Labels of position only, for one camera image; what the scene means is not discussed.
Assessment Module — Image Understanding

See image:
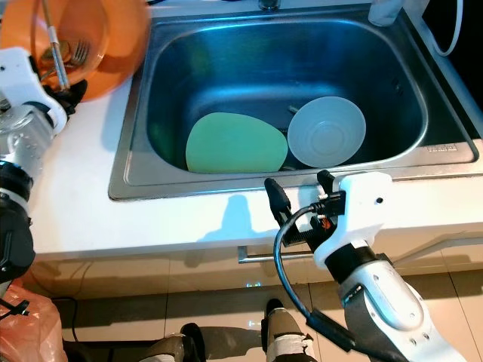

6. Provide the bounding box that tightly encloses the steel knife white handle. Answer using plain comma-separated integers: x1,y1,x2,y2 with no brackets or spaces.
42,0,72,90

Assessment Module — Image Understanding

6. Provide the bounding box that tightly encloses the right robot leg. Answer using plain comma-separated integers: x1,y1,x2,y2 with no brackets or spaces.
260,298,321,362

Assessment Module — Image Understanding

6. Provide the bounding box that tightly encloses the white kitchen cabinet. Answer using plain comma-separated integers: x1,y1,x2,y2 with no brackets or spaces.
38,238,483,299

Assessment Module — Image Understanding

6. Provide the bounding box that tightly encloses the stainless steel kitchen sink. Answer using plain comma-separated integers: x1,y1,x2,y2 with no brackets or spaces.
108,6,482,201

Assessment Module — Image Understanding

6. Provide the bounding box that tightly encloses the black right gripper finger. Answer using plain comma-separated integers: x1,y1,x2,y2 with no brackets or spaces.
317,170,342,200
264,177,295,233

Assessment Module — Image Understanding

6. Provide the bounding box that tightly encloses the steel cabinet handle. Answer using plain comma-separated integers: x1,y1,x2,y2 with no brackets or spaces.
238,245,318,263

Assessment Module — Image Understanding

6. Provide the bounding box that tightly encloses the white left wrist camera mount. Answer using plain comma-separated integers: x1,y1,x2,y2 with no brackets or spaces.
0,47,74,130

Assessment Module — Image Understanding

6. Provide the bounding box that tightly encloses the steel fork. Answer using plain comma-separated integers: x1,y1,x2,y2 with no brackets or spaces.
62,41,91,69

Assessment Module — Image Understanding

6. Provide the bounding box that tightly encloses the clear drinking glass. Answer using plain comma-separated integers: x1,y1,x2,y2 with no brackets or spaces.
370,0,408,27

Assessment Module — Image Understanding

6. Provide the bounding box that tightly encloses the white bowl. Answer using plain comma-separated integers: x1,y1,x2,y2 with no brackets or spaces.
287,96,367,168

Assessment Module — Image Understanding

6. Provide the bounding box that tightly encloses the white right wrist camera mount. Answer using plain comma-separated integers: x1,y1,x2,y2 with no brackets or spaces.
313,171,395,268

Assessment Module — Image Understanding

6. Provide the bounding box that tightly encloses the green plate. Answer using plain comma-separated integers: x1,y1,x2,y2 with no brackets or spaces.
185,112,289,174

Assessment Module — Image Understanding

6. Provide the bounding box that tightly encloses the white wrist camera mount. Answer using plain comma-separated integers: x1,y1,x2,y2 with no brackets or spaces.
0,47,74,130
313,171,395,268

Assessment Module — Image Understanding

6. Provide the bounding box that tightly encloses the white water hose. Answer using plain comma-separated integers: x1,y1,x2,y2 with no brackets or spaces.
426,0,466,57

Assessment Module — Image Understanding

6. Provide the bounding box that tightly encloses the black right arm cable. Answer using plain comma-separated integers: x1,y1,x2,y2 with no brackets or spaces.
274,202,393,362

